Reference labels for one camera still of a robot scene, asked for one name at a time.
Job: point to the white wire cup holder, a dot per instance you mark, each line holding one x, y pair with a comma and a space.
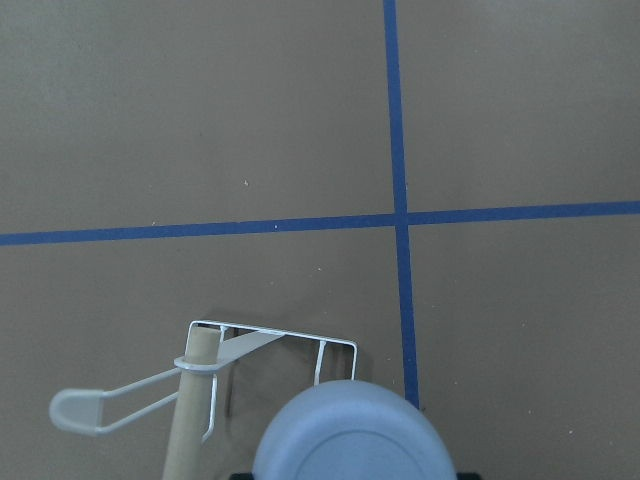
80, 411

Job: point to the brown paper table cover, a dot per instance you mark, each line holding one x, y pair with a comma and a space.
139, 113

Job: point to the blue tape strip lengthwise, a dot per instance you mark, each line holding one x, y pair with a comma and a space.
400, 202

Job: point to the blue tape strip crosswise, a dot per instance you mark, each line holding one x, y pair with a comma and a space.
496, 214

